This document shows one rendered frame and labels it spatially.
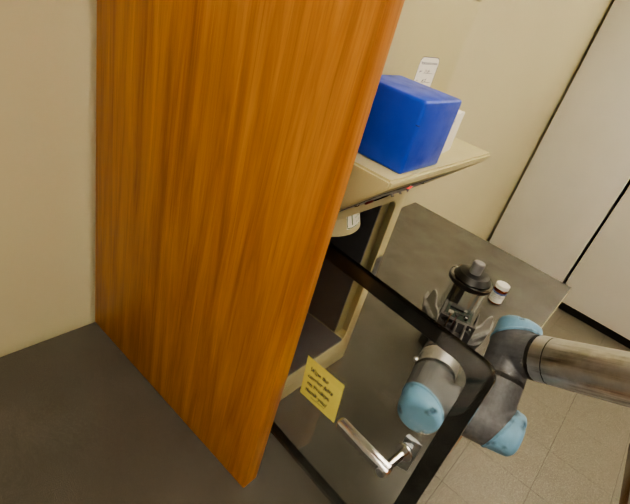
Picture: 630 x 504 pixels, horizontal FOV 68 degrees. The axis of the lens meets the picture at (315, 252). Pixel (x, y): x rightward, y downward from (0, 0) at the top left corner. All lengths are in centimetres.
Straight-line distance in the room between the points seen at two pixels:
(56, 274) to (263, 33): 67
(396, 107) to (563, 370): 46
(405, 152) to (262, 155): 17
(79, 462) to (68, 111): 57
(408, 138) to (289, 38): 17
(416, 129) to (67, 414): 75
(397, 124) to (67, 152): 58
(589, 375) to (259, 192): 52
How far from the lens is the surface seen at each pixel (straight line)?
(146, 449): 91
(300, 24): 52
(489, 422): 83
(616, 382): 77
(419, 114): 56
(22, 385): 102
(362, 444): 64
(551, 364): 80
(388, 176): 56
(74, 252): 103
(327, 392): 72
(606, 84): 362
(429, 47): 75
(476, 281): 115
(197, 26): 64
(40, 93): 87
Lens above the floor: 170
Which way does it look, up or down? 31 degrees down
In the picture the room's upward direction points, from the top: 17 degrees clockwise
